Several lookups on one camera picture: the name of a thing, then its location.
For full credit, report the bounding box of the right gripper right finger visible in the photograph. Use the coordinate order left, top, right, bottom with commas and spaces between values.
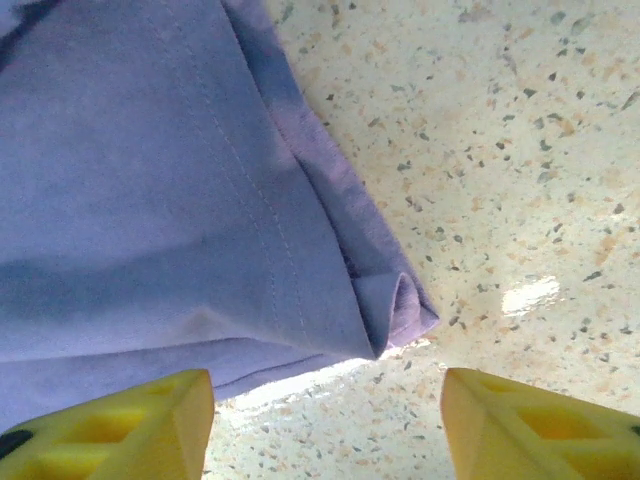
439, 367, 640, 480

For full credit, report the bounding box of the purple printed t-shirt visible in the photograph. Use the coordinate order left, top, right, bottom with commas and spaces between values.
0, 0, 441, 434

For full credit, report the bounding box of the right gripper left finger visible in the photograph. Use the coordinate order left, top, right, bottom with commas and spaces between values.
0, 368, 215, 480

